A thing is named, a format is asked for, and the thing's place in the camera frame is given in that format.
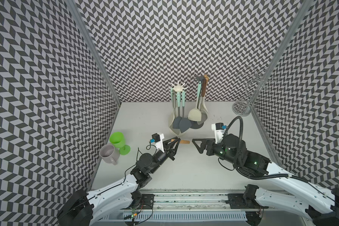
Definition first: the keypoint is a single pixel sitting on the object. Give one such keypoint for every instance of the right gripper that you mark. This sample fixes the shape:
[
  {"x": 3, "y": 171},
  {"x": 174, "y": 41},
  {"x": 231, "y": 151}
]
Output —
[{"x": 210, "y": 142}]

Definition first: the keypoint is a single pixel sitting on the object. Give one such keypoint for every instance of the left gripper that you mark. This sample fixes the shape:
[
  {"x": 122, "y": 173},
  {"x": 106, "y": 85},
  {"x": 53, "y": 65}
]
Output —
[{"x": 166, "y": 147}]

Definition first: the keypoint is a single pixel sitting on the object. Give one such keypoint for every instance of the grey spatula mint handle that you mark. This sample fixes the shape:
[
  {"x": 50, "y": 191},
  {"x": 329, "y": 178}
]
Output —
[{"x": 185, "y": 123}]

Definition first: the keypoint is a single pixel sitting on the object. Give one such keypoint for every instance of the cream spatula wooden handle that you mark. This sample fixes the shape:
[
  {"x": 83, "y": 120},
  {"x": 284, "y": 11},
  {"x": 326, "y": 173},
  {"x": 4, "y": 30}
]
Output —
[{"x": 181, "y": 141}]

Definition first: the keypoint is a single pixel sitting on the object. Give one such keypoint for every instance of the grey turner mint handle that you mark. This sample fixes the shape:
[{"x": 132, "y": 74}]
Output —
[{"x": 175, "y": 124}]

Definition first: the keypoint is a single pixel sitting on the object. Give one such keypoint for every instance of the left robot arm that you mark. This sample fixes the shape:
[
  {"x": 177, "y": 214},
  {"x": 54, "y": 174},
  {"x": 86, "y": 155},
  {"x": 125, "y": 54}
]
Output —
[{"x": 86, "y": 208}]

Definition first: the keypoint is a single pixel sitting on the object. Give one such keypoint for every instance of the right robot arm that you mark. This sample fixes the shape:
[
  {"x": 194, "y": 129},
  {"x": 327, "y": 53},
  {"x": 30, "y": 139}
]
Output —
[{"x": 317, "y": 204}]

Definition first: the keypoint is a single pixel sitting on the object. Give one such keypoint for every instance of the cream utensil rack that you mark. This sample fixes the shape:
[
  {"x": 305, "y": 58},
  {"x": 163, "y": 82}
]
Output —
[{"x": 178, "y": 88}]

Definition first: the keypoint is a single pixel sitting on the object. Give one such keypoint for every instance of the green plastic goblet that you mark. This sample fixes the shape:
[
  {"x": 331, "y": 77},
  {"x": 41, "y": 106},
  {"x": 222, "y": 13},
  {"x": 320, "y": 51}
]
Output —
[{"x": 118, "y": 140}]

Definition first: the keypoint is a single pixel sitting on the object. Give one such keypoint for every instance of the grey ceramic mug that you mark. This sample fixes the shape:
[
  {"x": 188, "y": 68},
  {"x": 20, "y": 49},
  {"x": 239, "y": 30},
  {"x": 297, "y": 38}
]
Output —
[{"x": 109, "y": 154}]

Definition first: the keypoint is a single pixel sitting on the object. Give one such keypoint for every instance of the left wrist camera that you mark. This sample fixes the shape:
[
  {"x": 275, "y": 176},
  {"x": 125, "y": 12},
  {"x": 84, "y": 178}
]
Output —
[{"x": 157, "y": 140}]

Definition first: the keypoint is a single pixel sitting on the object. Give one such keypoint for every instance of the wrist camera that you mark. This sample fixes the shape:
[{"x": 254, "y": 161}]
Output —
[
  {"x": 157, "y": 140},
  {"x": 219, "y": 129}
]

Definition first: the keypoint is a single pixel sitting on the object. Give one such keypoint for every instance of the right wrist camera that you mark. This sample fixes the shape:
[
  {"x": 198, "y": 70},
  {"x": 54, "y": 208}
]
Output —
[{"x": 219, "y": 129}]

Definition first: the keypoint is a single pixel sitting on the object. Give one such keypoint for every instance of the cream turner mint handle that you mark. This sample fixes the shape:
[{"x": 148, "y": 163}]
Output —
[{"x": 195, "y": 114}]

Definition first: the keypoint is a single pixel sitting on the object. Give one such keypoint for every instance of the aluminium front rail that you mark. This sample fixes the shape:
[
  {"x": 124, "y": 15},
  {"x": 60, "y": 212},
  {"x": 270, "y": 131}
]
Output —
[{"x": 187, "y": 206}]

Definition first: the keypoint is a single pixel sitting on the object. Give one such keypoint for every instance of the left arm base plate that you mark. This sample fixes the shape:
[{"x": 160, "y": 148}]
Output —
[{"x": 142, "y": 201}]

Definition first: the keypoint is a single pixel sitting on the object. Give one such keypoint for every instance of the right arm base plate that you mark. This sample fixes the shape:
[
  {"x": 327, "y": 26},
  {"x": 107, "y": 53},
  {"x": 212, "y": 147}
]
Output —
[{"x": 237, "y": 201}]

